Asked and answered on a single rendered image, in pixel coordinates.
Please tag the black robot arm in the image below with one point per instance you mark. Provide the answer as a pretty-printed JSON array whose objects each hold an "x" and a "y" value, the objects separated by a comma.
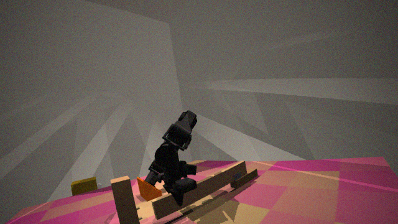
[{"x": 167, "y": 153}]

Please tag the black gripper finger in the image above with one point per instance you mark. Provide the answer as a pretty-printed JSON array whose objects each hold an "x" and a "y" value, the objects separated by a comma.
[
  {"x": 167, "y": 188},
  {"x": 178, "y": 198}
]

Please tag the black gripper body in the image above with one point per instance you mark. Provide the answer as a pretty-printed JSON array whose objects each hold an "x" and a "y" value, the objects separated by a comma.
[{"x": 173, "y": 175}]

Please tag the long brown wooden rail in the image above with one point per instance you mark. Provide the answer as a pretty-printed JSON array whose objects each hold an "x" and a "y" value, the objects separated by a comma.
[{"x": 166, "y": 205}]

